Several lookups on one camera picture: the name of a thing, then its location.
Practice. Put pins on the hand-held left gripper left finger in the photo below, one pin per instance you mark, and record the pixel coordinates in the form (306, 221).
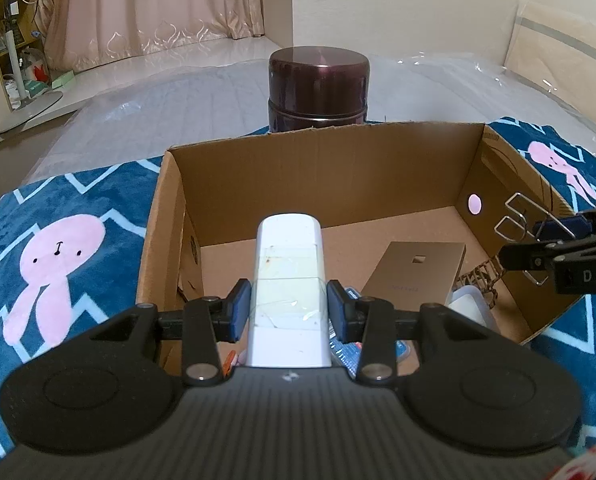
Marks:
(241, 310)

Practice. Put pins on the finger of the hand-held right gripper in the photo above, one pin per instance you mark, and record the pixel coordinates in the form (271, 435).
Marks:
(560, 225)
(528, 255)

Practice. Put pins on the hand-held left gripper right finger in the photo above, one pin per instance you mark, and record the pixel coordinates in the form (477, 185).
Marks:
(338, 310)

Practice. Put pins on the blue dental floss box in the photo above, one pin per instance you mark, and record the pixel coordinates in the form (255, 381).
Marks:
(348, 357)

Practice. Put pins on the striped hair clip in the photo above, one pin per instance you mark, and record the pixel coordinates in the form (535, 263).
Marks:
(480, 275)

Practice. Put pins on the white taped oblong case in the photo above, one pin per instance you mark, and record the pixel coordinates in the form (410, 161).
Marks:
(288, 270)

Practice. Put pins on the white square box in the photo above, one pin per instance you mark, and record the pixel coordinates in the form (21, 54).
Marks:
(470, 307)

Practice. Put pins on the gold box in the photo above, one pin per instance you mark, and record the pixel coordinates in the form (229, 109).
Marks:
(413, 270)

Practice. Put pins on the brown cardboard box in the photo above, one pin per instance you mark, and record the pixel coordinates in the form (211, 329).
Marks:
(328, 175)

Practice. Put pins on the beige bed headboard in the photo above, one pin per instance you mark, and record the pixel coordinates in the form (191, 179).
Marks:
(553, 50)

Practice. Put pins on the blue rabbit printed blanket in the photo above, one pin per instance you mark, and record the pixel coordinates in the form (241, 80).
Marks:
(77, 185)

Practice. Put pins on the plastic covered mattress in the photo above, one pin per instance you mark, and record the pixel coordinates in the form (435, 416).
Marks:
(177, 100)

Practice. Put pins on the green flat box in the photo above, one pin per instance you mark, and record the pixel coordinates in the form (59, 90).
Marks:
(61, 81)

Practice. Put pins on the pink curtain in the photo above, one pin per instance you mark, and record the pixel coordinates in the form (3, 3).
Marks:
(152, 10)

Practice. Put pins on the white standing fan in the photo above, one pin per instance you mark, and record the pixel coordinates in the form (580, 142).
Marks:
(16, 60)

